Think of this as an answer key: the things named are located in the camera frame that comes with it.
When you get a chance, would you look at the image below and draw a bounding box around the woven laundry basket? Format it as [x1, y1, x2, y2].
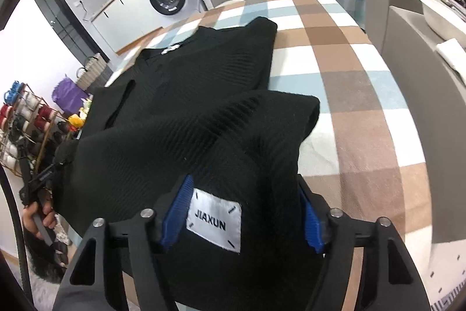
[76, 53, 113, 94]

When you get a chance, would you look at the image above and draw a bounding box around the person's left hand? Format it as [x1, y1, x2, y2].
[22, 200, 57, 240]

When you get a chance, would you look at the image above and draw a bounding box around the plaid checkered blanket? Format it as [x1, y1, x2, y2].
[68, 0, 435, 311]

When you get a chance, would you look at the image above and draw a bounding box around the purple bag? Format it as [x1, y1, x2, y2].
[51, 77, 88, 115]

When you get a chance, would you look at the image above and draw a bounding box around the white folded cloth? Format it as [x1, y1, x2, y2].
[436, 39, 466, 85]

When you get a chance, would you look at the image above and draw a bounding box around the black knit sweater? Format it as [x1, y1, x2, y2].
[53, 17, 320, 310]

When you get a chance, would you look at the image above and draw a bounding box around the wooden shoe rack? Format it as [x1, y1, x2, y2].
[1, 80, 73, 177]

